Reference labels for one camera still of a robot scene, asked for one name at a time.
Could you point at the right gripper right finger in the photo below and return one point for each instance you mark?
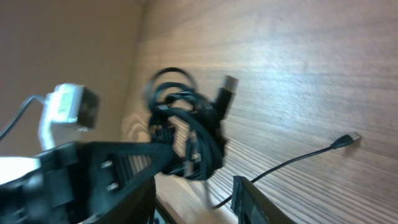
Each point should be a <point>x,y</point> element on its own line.
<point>251,206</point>

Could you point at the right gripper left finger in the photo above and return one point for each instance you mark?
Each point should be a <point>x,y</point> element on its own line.
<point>92,182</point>

